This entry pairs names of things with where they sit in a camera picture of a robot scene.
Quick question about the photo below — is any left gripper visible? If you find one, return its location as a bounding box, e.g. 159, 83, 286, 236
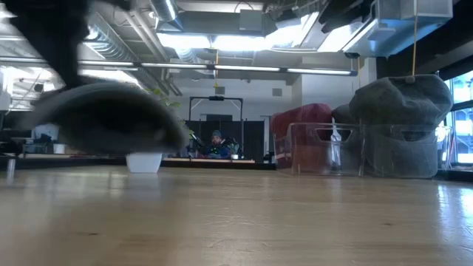
5, 0, 93, 89

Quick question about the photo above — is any maroon baseball cap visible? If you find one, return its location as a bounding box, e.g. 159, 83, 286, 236
270, 103, 333, 173

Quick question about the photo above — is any small green potted plant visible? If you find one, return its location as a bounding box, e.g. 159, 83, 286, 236
125, 86, 195, 174

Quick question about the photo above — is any person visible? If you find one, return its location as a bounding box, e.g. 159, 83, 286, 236
201, 129, 237, 160

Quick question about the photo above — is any long ceiling light fixture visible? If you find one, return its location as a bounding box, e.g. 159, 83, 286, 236
77, 60, 358, 77

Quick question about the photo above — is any grey ceiling box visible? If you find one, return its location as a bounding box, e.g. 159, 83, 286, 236
239, 9, 264, 33

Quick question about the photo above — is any clear plastic bin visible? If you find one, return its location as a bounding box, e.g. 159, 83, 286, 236
273, 121, 450, 179

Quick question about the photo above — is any black aluminium table frame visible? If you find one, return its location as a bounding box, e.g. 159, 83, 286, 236
0, 154, 276, 171

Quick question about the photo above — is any round silver ventilation duct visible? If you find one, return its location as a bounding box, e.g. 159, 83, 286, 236
150, 0, 178, 22

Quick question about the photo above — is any black background rig frame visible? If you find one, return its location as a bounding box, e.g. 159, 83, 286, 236
188, 95, 245, 131

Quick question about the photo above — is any rectangular silver ventilation duct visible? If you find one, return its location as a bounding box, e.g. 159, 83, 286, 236
341, 0, 454, 58

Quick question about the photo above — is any yellow hanging cord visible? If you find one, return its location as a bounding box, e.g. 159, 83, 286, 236
411, 0, 420, 77

